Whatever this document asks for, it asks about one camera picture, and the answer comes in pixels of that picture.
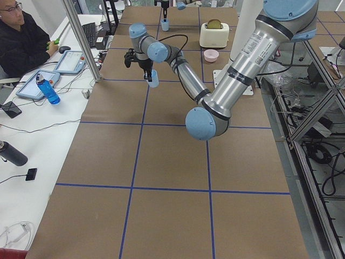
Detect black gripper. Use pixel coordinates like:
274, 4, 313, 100
138, 58, 153, 82
154, 0, 170, 22

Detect light blue cup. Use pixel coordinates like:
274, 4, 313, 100
161, 19, 169, 31
148, 69, 159, 88

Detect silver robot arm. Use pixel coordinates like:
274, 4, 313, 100
154, 0, 202, 22
125, 1, 319, 140

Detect toast slice in toaster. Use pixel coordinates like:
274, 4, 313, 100
207, 19, 222, 30

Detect cream two-slot toaster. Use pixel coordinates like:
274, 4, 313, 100
199, 23, 230, 49

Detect pink plastic bowl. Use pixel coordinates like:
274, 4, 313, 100
203, 49, 219, 63

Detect black keyboard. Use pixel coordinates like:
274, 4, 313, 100
81, 22, 96, 48

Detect teach pendant tablet far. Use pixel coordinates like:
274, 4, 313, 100
54, 50, 86, 74

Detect teach pendant tablet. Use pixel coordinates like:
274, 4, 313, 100
16, 70, 60, 100
54, 50, 86, 74

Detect black computer mouse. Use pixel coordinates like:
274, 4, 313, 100
59, 46, 71, 54

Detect blue water bottle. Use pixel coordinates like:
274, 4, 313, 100
36, 73, 60, 105

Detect teach pendant tablet near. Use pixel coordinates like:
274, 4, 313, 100
16, 70, 60, 100

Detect seated man in black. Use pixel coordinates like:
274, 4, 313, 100
1, 1, 59, 78

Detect black smartphone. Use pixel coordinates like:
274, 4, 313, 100
1, 101, 22, 119

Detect small black puck device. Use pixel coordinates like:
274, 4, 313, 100
25, 168, 37, 181

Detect dark grey thermos bottle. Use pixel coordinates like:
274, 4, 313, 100
1, 141, 28, 166

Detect clear safety glasses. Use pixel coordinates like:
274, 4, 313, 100
1, 221, 35, 250

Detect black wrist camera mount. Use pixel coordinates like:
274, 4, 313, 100
124, 48, 137, 68

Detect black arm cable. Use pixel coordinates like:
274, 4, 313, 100
156, 34, 286, 76

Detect aluminium frame post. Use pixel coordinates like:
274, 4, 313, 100
61, 0, 101, 83

